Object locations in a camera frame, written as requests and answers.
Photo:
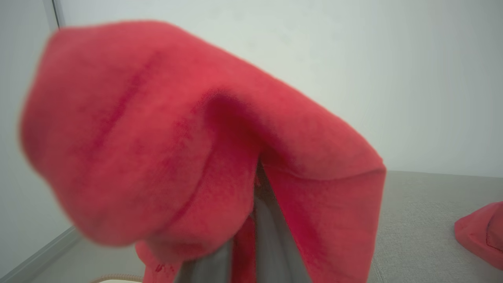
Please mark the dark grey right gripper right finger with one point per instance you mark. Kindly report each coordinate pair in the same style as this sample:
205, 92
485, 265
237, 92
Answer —
275, 251

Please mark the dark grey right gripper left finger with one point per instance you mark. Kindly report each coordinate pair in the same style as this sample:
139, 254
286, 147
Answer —
208, 267

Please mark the plain red fleece garment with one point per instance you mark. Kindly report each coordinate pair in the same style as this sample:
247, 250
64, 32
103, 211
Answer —
165, 149

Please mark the red garment with white stripes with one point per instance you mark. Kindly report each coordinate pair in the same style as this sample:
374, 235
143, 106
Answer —
481, 236

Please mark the grey fabric sofa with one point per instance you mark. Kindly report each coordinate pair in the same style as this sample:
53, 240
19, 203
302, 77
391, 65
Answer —
420, 228

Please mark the dark wall baseboard strip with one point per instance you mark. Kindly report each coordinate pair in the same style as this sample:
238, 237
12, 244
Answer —
35, 259

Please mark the grey vertical wall trim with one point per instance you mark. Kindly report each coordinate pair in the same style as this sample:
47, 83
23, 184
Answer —
53, 11

